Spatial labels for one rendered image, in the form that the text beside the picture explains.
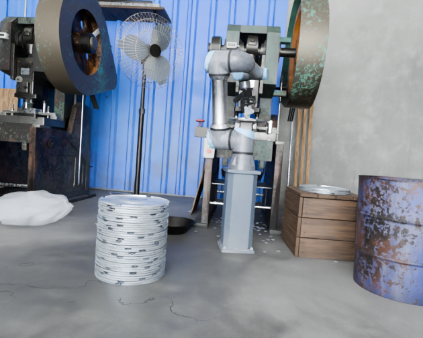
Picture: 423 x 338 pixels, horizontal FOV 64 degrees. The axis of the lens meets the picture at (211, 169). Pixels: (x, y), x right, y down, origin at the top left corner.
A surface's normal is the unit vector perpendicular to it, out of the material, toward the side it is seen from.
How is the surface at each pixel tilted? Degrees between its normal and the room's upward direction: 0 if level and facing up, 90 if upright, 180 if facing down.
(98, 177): 90
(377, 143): 90
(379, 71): 90
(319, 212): 90
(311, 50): 104
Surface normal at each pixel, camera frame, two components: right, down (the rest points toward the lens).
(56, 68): -0.14, 0.72
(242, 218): 0.11, 0.06
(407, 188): -0.58, 0.04
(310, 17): -0.06, -0.24
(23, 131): -0.12, 0.04
